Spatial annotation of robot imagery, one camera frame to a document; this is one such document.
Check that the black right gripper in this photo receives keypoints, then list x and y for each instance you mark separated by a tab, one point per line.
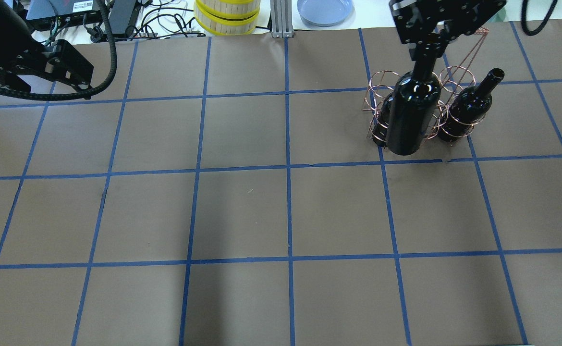
435	23

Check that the dark green wine bottle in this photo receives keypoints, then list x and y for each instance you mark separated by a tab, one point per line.
416	95

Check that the dark wine bottle in basket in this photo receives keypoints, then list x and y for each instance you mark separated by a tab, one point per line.
381	122

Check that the blue plate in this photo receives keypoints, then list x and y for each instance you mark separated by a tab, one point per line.
324	13

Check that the black power adapter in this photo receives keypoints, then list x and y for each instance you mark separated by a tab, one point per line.
122	17

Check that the yellow round bamboo steamer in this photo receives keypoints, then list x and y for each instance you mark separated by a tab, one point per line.
227	17

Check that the copper wire wine basket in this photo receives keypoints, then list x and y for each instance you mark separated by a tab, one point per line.
381	84

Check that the aluminium frame post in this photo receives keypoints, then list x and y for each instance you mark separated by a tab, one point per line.
281	19

